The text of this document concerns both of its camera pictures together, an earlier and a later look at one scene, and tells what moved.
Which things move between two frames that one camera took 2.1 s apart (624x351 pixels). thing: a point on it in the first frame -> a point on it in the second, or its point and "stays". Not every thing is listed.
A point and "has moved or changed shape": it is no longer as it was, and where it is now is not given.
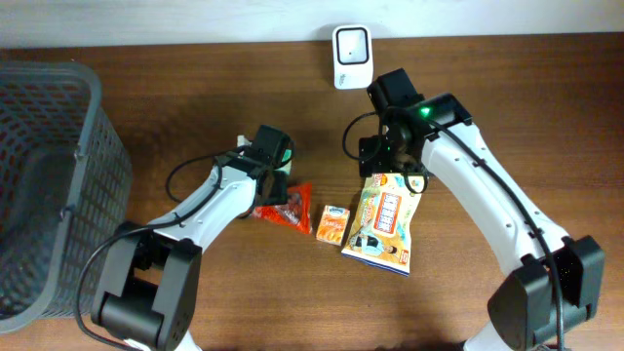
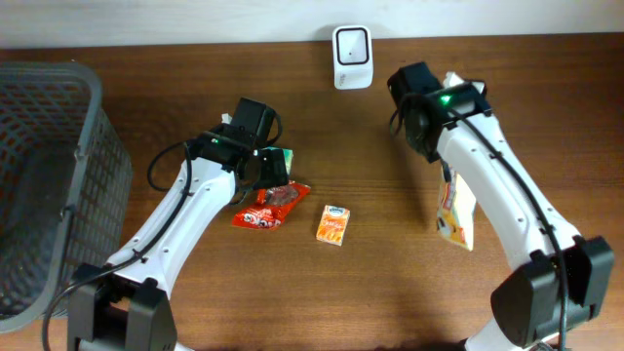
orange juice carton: [332, 225] stays
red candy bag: [296, 213] has moved or changed shape
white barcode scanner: [353, 58] stays
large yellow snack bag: [381, 232] -> [456, 213]
